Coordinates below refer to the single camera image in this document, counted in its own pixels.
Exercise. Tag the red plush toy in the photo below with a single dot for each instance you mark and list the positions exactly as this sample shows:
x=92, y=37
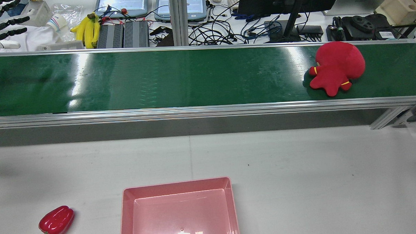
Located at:
x=337, y=62

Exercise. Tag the pink plastic basket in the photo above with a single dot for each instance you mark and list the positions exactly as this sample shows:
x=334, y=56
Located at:
x=183, y=214

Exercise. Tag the white cloth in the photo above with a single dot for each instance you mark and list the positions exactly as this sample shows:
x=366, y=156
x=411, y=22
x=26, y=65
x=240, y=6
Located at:
x=35, y=38

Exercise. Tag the clear plastic container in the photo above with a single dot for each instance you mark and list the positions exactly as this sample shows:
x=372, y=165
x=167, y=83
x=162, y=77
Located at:
x=38, y=13

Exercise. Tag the paper cup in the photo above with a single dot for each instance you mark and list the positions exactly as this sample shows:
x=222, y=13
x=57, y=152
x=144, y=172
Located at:
x=56, y=22

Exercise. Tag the clear plastic bag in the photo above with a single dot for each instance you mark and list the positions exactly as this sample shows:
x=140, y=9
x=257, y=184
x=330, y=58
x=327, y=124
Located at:
x=71, y=14

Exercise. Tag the yellow banana bunch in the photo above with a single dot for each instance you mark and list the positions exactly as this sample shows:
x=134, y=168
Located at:
x=87, y=31

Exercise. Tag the black ribbed metal box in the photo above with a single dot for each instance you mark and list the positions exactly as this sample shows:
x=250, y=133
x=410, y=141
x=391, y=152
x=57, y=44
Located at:
x=136, y=34
x=110, y=36

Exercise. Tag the grey teach pendant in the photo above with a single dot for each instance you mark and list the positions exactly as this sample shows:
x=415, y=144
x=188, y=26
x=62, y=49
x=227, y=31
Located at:
x=197, y=8
x=121, y=4

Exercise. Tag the black curved plastic part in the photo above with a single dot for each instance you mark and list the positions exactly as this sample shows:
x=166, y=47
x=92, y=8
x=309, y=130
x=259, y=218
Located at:
x=160, y=30

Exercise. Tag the dark brown block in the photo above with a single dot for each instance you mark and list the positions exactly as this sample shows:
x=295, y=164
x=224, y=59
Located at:
x=165, y=41

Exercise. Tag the red bell pepper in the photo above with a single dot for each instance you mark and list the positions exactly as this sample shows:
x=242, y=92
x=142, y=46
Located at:
x=56, y=222

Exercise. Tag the green belt conveyor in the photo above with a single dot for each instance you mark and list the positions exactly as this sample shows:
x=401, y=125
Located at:
x=193, y=79

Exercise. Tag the beige keypad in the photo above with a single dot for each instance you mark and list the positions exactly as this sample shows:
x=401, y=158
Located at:
x=233, y=2

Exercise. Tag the black computer monitor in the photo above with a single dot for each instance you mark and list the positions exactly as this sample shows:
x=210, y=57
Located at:
x=276, y=0

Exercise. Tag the black monitor stand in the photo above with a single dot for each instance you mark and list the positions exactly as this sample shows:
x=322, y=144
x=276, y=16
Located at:
x=293, y=22

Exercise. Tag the dark grey docking adapter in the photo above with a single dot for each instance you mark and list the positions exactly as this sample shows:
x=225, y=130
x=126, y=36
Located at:
x=310, y=30

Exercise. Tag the black device with label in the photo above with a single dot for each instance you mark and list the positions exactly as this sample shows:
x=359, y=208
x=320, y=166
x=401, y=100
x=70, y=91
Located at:
x=364, y=25

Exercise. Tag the light wooden box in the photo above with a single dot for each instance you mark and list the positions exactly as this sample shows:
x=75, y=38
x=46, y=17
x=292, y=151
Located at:
x=398, y=8

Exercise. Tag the aluminium profile post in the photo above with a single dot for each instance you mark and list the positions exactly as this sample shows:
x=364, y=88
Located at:
x=178, y=17

